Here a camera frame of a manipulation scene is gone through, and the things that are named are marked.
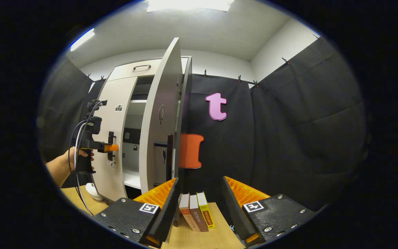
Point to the small white round object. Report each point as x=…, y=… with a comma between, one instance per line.
x=93, y=193

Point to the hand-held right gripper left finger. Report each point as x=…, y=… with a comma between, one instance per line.
x=168, y=211

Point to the brown book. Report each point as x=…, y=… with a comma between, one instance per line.
x=197, y=216

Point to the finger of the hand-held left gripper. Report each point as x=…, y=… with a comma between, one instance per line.
x=111, y=148

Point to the wide ceiling light panel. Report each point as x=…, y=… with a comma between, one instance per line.
x=190, y=5

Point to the orange and white book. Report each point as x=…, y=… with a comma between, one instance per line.
x=187, y=214

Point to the white cabinet shelf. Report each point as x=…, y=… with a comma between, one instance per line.
x=132, y=180
x=136, y=101

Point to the black backdrop cloth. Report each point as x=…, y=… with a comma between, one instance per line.
x=288, y=138

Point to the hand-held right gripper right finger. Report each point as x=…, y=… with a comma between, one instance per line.
x=235, y=211

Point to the cabinet door with headphone sticker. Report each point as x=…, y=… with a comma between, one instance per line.
x=157, y=90

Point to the white double-door shoe cabinet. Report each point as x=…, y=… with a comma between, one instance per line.
x=186, y=103

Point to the cabinet door with camera sticker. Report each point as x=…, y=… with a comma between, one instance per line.
x=123, y=93

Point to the yellow book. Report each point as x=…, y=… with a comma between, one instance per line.
x=206, y=212

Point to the narrow ceiling light panel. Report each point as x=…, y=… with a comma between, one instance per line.
x=82, y=39

